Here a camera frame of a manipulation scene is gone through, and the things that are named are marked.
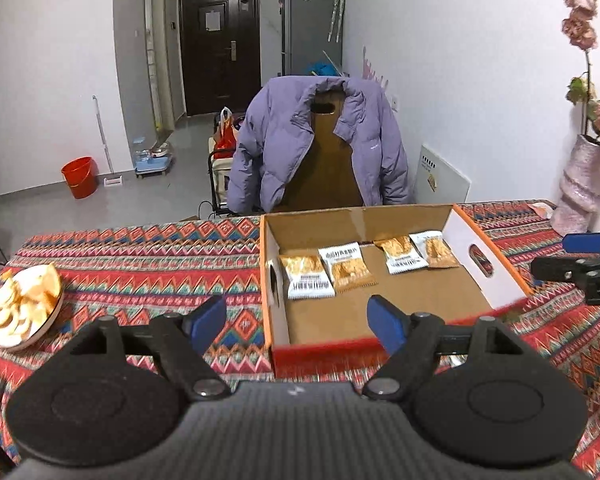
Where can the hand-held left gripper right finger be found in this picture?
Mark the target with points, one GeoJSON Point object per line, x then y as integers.
{"type": "Point", "coordinates": [385, 325]}

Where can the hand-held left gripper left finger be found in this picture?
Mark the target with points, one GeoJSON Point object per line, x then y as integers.
{"type": "Point", "coordinates": [207, 322]}

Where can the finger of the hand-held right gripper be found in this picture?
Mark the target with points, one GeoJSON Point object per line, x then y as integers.
{"type": "Point", "coordinates": [587, 243]}
{"type": "Point", "coordinates": [565, 267]}

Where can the orange cardboard box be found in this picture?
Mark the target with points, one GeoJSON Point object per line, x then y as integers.
{"type": "Point", "coordinates": [330, 317]}

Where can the orange white snack packet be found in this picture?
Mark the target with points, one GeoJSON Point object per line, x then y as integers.
{"type": "Point", "coordinates": [400, 255]}
{"type": "Point", "coordinates": [347, 270]}
{"type": "Point", "coordinates": [305, 275]}
{"type": "Point", "coordinates": [437, 250]}

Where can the small paper wrapper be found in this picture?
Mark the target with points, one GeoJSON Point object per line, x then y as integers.
{"type": "Point", "coordinates": [541, 209]}

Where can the pink textured vase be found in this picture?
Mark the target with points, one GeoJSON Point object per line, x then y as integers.
{"type": "Point", "coordinates": [580, 185]}

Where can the patterned red tablecloth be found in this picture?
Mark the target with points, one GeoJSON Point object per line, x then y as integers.
{"type": "Point", "coordinates": [155, 260]}

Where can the black trolley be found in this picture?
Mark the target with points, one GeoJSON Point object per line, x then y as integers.
{"type": "Point", "coordinates": [219, 175]}

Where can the white flat panel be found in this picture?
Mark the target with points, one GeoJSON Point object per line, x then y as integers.
{"type": "Point", "coordinates": [442, 175]}

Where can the wooden chair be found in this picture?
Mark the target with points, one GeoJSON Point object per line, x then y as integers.
{"type": "Point", "coordinates": [330, 165]}

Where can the blue pet feeder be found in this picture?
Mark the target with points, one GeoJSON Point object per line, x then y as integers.
{"type": "Point", "coordinates": [152, 160]}

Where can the plate of orange peels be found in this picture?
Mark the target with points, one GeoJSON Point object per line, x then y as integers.
{"type": "Point", "coordinates": [22, 305]}

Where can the red plastic bag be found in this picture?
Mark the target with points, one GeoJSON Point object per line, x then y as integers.
{"type": "Point", "coordinates": [226, 135]}

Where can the purple puffer jacket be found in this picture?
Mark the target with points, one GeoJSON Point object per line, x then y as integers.
{"type": "Point", "coordinates": [275, 145]}

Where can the red bucket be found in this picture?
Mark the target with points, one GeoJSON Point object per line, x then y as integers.
{"type": "Point", "coordinates": [80, 177]}

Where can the white mop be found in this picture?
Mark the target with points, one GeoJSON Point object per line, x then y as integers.
{"type": "Point", "coordinates": [105, 150]}

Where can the dried pink roses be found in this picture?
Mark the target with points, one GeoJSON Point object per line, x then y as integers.
{"type": "Point", "coordinates": [580, 27]}

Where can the dark brown door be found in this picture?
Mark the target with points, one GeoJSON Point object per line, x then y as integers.
{"type": "Point", "coordinates": [217, 60]}

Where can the blue bag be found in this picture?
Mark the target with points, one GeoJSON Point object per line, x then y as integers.
{"type": "Point", "coordinates": [322, 68]}

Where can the grey refrigerator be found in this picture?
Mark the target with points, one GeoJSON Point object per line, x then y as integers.
{"type": "Point", "coordinates": [307, 30]}

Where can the folded white umbrella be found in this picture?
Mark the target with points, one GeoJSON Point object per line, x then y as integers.
{"type": "Point", "coordinates": [336, 7]}

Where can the white wall outlet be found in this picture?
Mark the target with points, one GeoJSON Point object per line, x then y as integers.
{"type": "Point", "coordinates": [394, 102]}

